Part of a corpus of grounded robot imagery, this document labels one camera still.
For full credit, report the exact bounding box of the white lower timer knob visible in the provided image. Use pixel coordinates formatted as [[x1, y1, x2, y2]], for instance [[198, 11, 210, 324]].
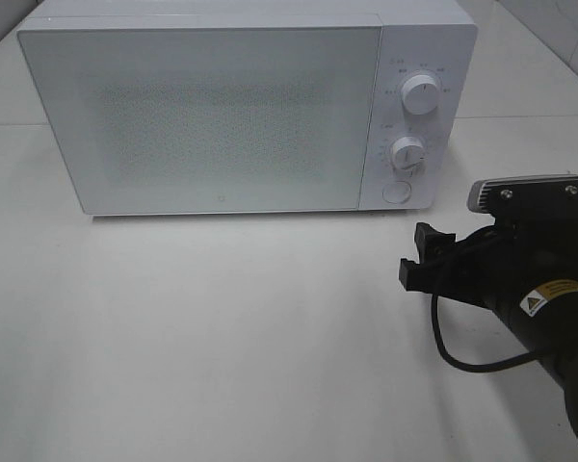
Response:
[[390, 136, 426, 170]]

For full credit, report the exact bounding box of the white microwave oven body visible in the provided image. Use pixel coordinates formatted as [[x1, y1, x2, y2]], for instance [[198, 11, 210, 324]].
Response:
[[16, 1, 478, 215]]

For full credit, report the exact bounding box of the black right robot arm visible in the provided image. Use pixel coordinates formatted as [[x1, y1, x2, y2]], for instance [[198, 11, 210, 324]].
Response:
[[399, 218, 578, 440]]

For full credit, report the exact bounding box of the white round door button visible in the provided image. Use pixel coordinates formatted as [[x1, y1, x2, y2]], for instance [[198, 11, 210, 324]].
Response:
[[381, 181, 411, 204]]

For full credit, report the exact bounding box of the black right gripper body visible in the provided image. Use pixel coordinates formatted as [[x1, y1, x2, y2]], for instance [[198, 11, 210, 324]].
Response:
[[433, 225, 578, 313]]

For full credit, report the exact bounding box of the white upper control knob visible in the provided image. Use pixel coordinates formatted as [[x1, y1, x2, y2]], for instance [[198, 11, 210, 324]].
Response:
[[400, 72, 441, 116]]

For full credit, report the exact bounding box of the white microwave door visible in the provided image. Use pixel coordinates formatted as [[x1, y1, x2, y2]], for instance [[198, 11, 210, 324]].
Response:
[[18, 28, 381, 216]]

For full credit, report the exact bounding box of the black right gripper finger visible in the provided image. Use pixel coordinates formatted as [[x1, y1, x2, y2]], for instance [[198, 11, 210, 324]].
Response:
[[414, 222, 456, 263], [399, 258, 443, 292]]

